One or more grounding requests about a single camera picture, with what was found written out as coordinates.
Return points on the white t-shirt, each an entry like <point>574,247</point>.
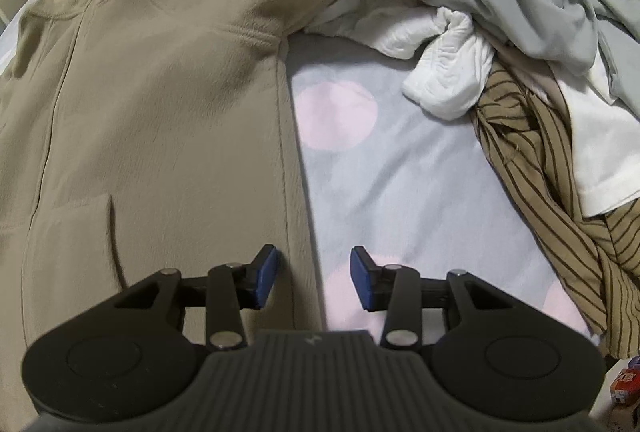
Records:
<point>595,147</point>

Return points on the brown striped shirt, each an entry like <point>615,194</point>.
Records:
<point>530,172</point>

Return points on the beige fleece jacket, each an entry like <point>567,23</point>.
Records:
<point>150,112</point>

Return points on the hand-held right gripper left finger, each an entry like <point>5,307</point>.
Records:
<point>265,277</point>

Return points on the grey pink-dotted bed sheet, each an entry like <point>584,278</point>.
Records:
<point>390,172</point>

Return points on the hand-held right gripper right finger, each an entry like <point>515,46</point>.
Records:
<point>361,277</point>

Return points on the colourful small boxes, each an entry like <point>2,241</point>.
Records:
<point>627,382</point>

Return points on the white crumpled garment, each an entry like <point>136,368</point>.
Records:
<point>440,62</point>

